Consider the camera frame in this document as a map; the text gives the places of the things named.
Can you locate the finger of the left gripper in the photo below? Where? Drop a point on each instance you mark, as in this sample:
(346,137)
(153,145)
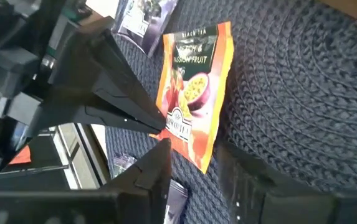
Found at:
(88,116)
(109,77)

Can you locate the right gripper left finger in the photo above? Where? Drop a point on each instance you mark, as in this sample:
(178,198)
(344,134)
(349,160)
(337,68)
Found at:
(140,193)

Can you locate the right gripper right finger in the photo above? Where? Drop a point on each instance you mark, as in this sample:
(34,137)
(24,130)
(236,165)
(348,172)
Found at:
(259,202)

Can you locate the dark purple blackcurrant tea bag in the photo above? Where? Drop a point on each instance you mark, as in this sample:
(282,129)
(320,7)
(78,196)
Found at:
(123,163)
(176,205)

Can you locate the dark green tea packet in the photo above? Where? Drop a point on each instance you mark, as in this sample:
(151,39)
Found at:
(147,25)

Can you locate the white orange Tazo tea bag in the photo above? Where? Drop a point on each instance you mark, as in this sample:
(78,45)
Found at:
(20,157)

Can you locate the round dark woven placemat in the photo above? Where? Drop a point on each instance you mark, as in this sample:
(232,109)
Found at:
(290,93)

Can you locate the black aluminium table frame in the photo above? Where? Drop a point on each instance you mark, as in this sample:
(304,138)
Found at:
(50,149)

